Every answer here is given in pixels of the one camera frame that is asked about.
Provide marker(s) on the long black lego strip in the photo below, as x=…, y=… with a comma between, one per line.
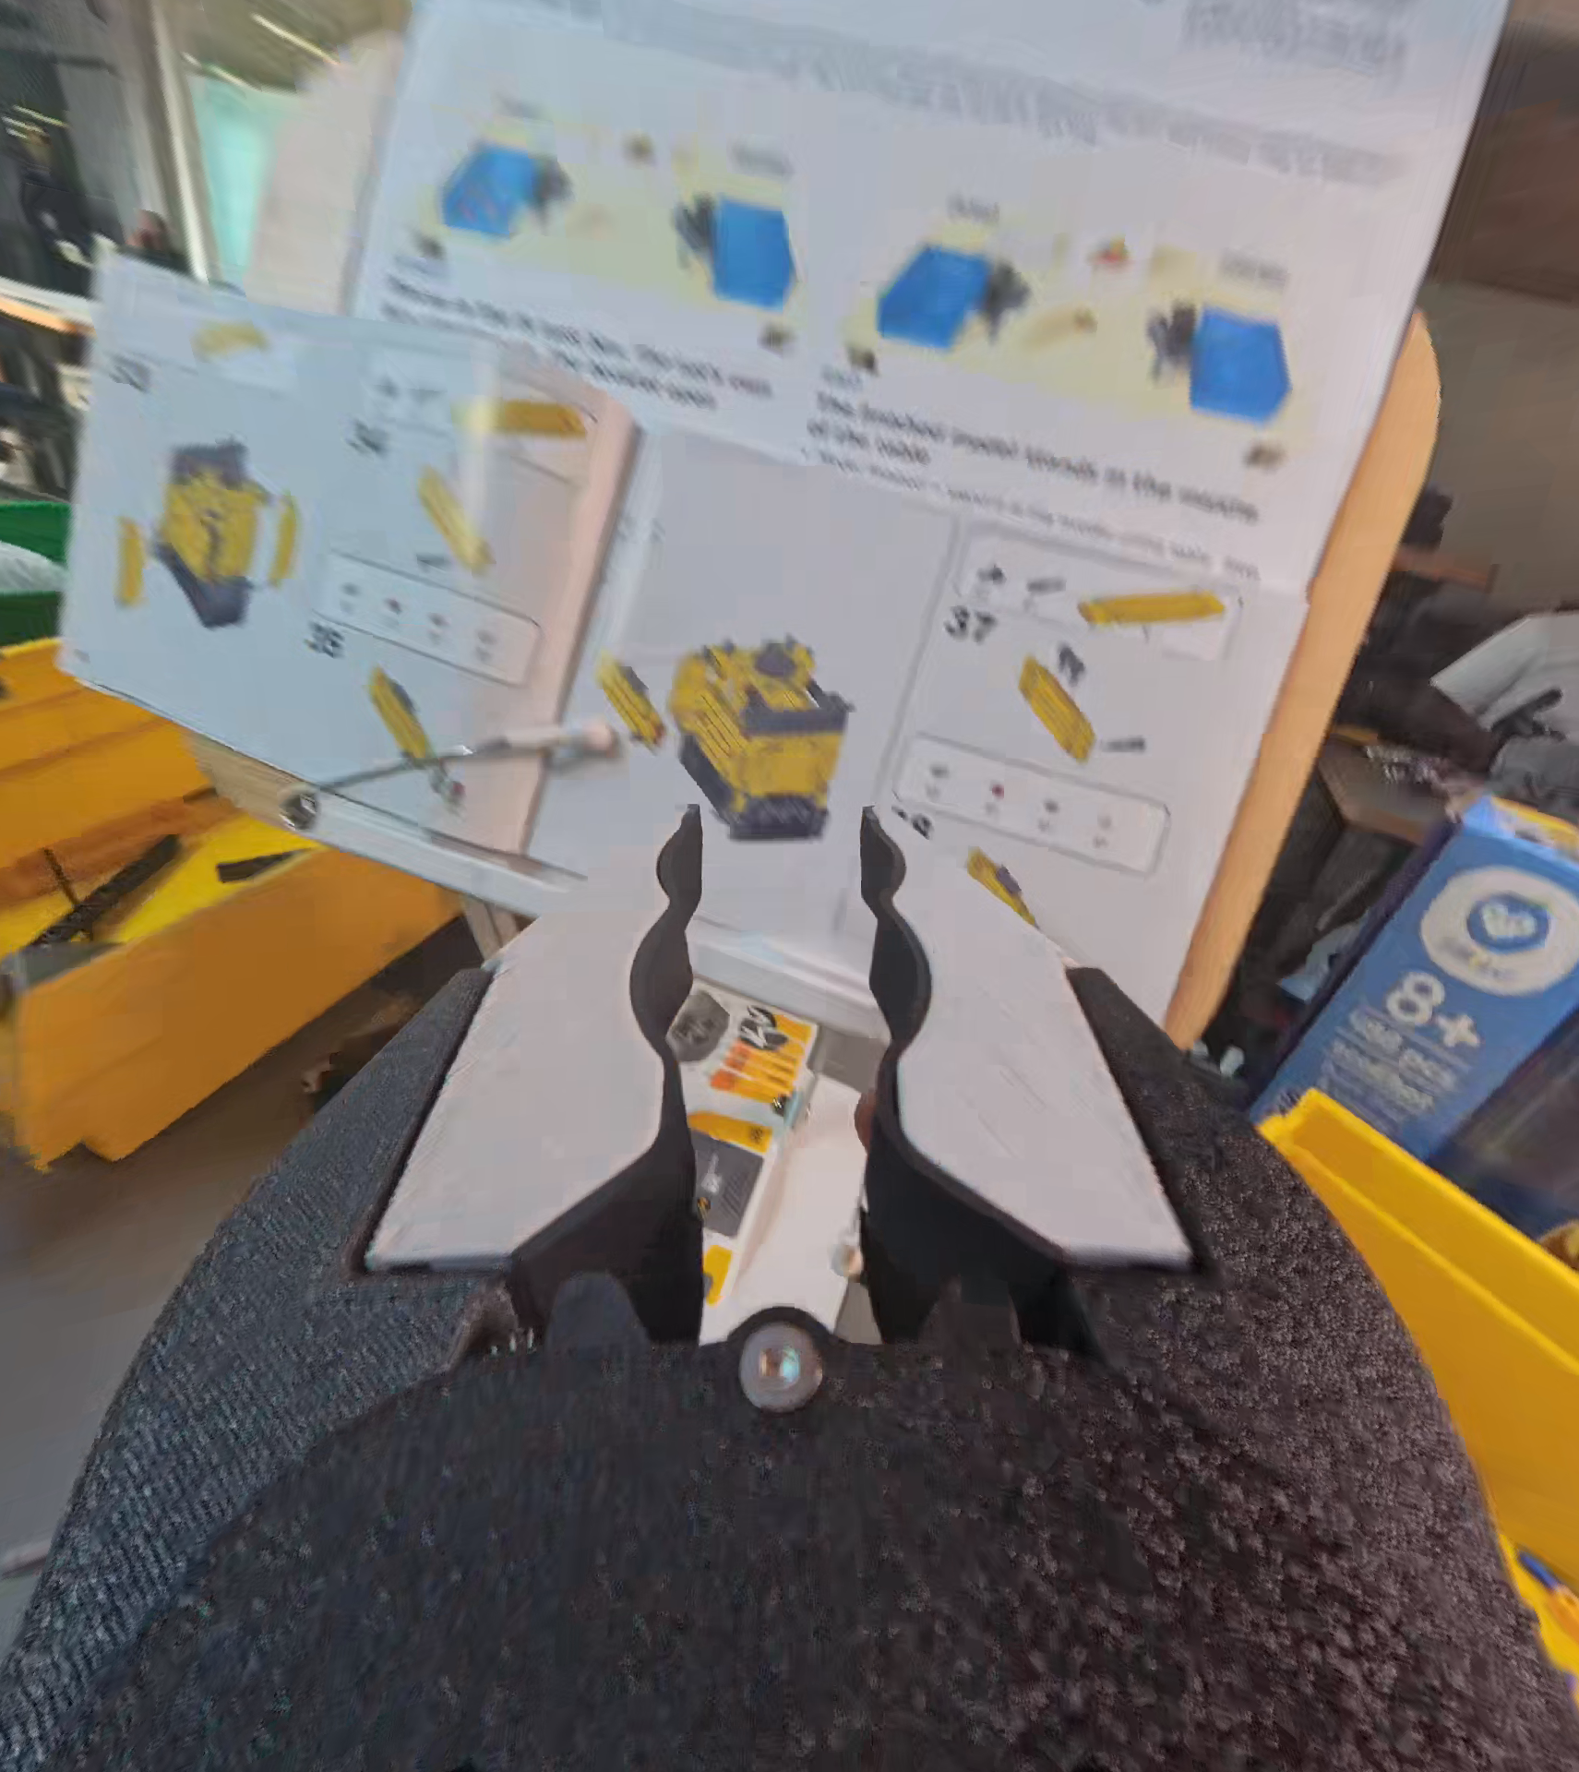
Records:
x=111, y=894

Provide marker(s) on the instruction booklet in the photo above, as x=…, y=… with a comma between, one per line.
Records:
x=803, y=582

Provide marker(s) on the yellow bin with large parts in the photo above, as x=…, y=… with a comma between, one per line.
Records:
x=179, y=998

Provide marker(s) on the long grey lego panel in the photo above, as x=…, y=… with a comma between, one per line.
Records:
x=36, y=977

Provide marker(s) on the yellow bin with small parts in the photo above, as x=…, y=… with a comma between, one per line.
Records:
x=1495, y=1315

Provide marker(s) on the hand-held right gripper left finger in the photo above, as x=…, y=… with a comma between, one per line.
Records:
x=526, y=1108

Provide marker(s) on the glossy black lego strip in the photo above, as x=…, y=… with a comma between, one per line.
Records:
x=257, y=868

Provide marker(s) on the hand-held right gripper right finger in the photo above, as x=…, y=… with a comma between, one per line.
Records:
x=1024, y=1108

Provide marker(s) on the blue robot kit box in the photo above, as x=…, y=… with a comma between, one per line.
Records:
x=1467, y=970

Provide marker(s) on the yellow sticker sheet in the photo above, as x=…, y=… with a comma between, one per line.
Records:
x=748, y=1066

